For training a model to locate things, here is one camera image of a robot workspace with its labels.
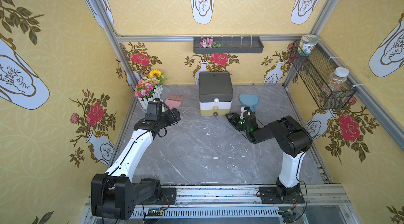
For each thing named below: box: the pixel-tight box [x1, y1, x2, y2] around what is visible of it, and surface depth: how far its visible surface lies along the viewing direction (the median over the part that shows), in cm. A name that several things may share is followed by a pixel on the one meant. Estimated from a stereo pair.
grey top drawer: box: [199, 93, 234, 104], surface depth 92 cm
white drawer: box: [199, 100, 232, 110], surface depth 97 cm
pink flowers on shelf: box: [199, 37, 224, 48], surface depth 89 cm
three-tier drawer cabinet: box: [198, 71, 234, 117], surface depth 97 cm
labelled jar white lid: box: [297, 34, 320, 57], surface depth 87 cm
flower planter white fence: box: [134, 69, 168, 109], surface depth 102 cm
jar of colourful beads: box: [327, 67, 350, 93], surface depth 67 cm
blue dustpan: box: [238, 94, 260, 114], surface depth 116 cm
